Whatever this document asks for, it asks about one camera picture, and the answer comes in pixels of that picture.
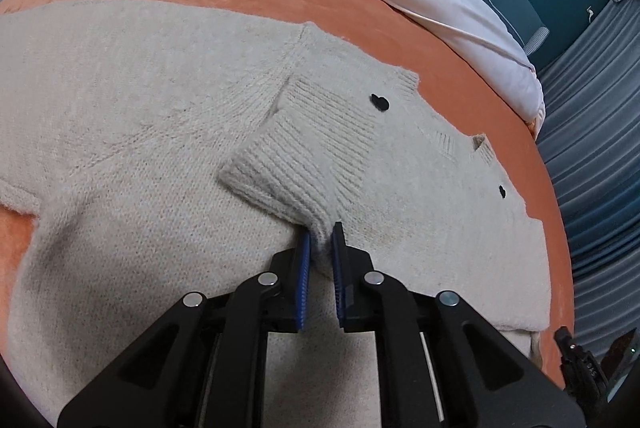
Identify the blue grey curtain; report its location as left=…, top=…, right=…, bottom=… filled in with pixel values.
left=537, top=0, right=639, bottom=356

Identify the orange velvet bed cover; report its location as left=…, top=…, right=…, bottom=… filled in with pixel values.
left=1, top=0, right=574, bottom=326

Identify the beige knitted sweater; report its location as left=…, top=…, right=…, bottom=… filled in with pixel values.
left=1, top=0, right=551, bottom=427

